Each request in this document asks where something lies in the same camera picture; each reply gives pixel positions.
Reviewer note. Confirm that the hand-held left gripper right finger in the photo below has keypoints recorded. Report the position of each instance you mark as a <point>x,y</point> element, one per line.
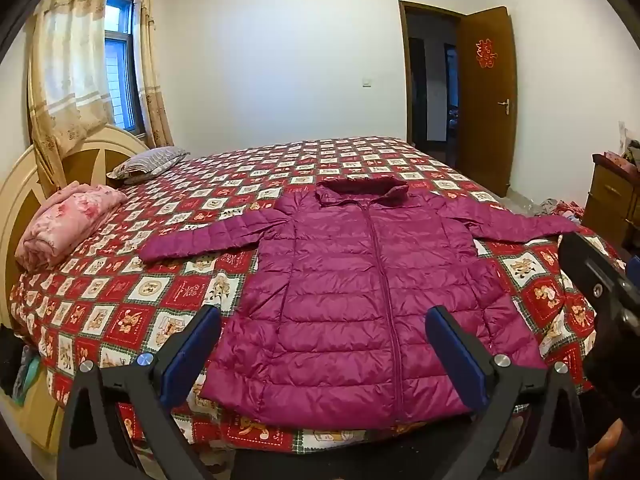
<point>457,355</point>

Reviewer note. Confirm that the red checkered printed bedspread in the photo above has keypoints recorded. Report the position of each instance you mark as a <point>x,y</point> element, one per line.
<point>150,290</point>

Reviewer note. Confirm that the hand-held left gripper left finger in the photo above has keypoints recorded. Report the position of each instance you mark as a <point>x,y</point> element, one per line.
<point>192,346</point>

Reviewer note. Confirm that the cream wooden headboard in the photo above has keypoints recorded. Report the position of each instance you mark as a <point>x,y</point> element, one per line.
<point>85,160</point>

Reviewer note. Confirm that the pink floral folded blanket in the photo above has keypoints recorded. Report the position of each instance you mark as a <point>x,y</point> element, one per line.
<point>65,220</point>

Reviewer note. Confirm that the window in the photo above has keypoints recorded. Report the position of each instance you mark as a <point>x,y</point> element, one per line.
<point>120,65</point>

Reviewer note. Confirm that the wide beige floral curtain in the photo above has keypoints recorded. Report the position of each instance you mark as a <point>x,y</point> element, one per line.
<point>67,60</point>

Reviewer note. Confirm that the brown wooden cabinet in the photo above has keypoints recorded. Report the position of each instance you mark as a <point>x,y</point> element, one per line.
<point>607,200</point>

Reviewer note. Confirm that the clutter on cabinet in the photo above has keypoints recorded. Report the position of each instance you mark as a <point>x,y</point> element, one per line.
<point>631,147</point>

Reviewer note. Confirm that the brown door frame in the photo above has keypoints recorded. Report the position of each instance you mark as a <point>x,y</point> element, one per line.
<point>404,60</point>

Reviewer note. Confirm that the narrow beige floral curtain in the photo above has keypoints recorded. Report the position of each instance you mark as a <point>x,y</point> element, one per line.
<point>152,70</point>

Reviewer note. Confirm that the brown wooden door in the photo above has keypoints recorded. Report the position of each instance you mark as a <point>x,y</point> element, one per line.
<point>487,125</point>

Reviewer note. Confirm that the clutter on floor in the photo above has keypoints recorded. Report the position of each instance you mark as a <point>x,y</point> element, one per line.
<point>560,209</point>

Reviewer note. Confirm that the magenta puffer jacket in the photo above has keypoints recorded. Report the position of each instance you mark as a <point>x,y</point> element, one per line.
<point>350,285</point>

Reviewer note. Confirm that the red paper door decoration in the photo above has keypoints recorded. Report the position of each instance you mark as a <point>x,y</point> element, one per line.
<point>484,52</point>

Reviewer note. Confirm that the dark clothes beside bed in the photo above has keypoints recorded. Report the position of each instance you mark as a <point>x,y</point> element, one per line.
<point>12,360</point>

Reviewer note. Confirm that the striped pillow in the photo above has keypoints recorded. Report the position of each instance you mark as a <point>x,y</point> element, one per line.
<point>150,162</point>

